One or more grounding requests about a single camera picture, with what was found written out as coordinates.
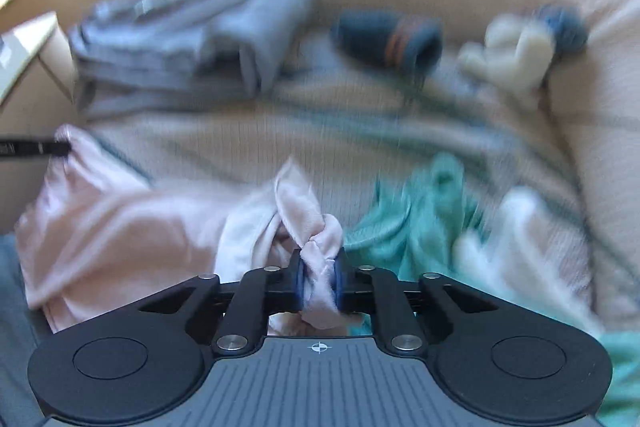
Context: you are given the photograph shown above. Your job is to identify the white coffee table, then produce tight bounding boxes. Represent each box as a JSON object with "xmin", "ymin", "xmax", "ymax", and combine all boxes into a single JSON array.
[{"xmin": 0, "ymin": 12, "xmax": 81, "ymax": 118}]

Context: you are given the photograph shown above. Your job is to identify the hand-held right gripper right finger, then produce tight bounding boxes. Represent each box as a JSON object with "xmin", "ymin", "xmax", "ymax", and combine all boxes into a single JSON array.
[{"xmin": 332, "ymin": 252, "xmax": 502, "ymax": 354}]

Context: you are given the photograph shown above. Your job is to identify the pink soft garment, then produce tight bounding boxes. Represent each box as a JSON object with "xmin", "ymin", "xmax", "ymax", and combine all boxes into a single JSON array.
[{"xmin": 15, "ymin": 124, "xmax": 346, "ymax": 338}]

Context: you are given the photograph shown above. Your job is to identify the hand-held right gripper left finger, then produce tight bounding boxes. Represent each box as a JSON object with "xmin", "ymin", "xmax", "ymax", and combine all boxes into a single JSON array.
[{"xmin": 137, "ymin": 252, "xmax": 306, "ymax": 356}]

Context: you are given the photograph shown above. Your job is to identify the fringed teal-striped blanket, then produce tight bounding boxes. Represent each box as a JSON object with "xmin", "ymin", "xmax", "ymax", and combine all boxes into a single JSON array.
[{"xmin": 50, "ymin": 22, "xmax": 601, "ymax": 338}]

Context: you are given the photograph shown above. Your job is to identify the blue orange-striped knit sock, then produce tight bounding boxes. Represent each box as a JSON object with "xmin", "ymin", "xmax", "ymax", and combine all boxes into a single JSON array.
[{"xmin": 331, "ymin": 9, "xmax": 443, "ymax": 72}]

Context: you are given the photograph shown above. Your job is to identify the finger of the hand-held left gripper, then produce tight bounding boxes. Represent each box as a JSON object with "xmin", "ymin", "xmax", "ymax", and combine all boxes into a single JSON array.
[{"xmin": 0, "ymin": 136, "xmax": 72, "ymax": 162}]

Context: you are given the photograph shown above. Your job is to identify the teal garment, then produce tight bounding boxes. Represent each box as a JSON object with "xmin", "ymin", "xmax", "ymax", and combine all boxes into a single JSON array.
[{"xmin": 344, "ymin": 152, "xmax": 640, "ymax": 427}]

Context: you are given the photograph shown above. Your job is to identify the light blue knit garment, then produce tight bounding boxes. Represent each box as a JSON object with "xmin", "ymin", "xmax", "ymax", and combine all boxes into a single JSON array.
[{"xmin": 67, "ymin": 0, "xmax": 315, "ymax": 118}]

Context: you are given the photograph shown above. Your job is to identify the white fuzzy garment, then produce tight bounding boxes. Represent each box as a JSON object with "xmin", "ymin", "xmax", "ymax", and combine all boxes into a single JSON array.
[{"xmin": 452, "ymin": 187, "xmax": 606, "ymax": 338}]

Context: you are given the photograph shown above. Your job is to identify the white plush toy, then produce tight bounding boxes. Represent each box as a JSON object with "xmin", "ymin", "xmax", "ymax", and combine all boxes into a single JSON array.
[{"xmin": 457, "ymin": 4, "xmax": 590, "ymax": 95}]

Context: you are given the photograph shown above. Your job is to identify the person's jeans leg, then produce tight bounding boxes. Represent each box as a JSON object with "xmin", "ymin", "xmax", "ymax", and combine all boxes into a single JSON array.
[{"xmin": 0, "ymin": 232, "xmax": 56, "ymax": 427}]

